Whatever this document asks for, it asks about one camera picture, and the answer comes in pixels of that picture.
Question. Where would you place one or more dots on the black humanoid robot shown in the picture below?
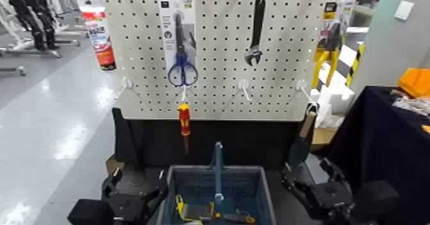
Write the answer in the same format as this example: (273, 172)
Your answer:
(33, 15)

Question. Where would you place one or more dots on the black orange utility knife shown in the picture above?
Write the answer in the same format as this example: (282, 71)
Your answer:
(235, 217)

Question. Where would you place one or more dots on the yellow black hand tool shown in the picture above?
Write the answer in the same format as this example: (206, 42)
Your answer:
(180, 204)

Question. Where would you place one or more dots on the black cloth covered table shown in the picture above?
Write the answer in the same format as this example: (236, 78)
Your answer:
(386, 145)

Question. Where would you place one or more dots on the yellow black striped post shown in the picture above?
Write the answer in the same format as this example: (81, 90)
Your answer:
(354, 65)

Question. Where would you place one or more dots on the white wall switch plate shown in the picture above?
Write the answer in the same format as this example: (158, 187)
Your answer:
(404, 9)

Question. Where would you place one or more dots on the large white foam block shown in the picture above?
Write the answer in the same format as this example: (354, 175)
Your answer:
(336, 98)

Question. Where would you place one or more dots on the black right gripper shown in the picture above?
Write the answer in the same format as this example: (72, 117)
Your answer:
(332, 202)

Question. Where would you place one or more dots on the small white foam block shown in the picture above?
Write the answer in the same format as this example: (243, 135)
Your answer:
(347, 55)

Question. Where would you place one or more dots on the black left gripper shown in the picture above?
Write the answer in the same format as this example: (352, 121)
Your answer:
(132, 206)

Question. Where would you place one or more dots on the orange plastic bin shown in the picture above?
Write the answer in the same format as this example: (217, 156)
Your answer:
(416, 82)

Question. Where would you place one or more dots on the yellow pliers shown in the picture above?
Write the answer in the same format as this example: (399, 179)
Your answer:
(331, 38)

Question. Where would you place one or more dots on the brown cardboard box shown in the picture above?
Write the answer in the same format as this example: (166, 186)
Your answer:
(322, 137)

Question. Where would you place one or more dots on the red white sealant tube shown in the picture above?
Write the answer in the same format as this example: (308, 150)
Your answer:
(100, 35)

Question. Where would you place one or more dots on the white shelf board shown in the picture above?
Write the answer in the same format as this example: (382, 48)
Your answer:
(357, 29)

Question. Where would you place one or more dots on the clear plastic bag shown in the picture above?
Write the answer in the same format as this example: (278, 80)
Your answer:
(413, 103)

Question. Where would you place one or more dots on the blue scissors in package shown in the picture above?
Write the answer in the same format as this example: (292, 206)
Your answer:
(181, 62)

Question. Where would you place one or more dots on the red yellow screwdriver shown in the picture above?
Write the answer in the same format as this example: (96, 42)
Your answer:
(184, 119)

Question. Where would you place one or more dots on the white perforated pegboard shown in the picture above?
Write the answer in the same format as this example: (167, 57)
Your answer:
(221, 56)

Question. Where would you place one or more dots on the white pegboard hook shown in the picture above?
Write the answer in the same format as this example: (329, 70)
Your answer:
(126, 83)
(243, 85)
(184, 92)
(302, 85)

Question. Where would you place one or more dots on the black pegboard base panel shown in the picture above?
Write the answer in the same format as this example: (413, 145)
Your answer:
(242, 142)

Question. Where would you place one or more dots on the white wheeled stand base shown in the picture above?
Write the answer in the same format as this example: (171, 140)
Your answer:
(33, 52)

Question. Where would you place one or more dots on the black adjustable wrench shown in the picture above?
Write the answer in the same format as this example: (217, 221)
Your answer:
(258, 21)

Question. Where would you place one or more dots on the brown cardboard flap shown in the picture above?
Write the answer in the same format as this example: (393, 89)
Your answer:
(112, 164)

